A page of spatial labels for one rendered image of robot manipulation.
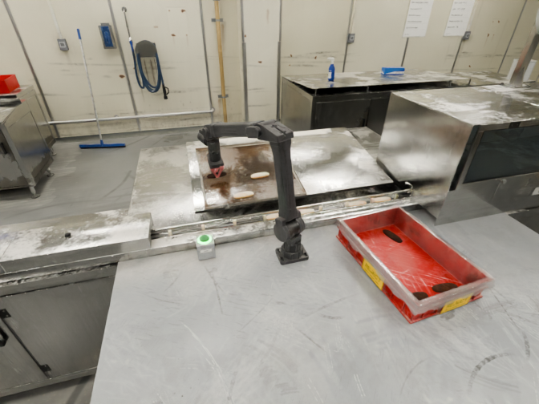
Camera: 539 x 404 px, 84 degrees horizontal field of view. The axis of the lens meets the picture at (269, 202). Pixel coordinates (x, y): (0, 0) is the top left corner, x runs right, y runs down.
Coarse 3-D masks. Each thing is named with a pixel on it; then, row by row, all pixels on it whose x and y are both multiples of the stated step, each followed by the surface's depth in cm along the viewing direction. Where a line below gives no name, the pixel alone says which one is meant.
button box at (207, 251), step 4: (196, 236) 121; (212, 236) 121; (196, 240) 119; (212, 240) 119; (196, 244) 117; (200, 244) 117; (204, 244) 117; (208, 244) 117; (212, 244) 117; (196, 248) 125; (200, 248) 117; (204, 248) 117; (208, 248) 118; (212, 248) 118; (200, 252) 118; (204, 252) 118; (208, 252) 119; (212, 252) 120; (200, 256) 119; (204, 256) 119; (208, 256) 120; (212, 256) 120; (200, 260) 120
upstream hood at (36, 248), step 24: (120, 216) 128; (144, 216) 128; (0, 240) 115; (24, 240) 115; (48, 240) 115; (72, 240) 115; (96, 240) 115; (120, 240) 115; (144, 240) 117; (0, 264) 106; (24, 264) 109; (48, 264) 111
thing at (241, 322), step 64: (192, 256) 122; (256, 256) 122; (320, 256) 123; (512, 256) 123; (128, 320) 97; (192, 320) 97; (256, 320) 98; (320, 320) 98; (384, 320) 98; (448, 320) 98; (512, 320) 98; (128, 384) 81; (192, 384) 81; (256, 384) 81; (320, 384) 81; (384, 384) 81; (448, 384) 81; (512, 384) 81
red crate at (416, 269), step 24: (384, 240) 130; (408, 240) 130; (360, 264) 117; (384, 264) 118; (408, 264) 118; (432, 264) 118; (384, 288) 106; (408, 288) 108; (408, 312) 96; (432, 312) 98
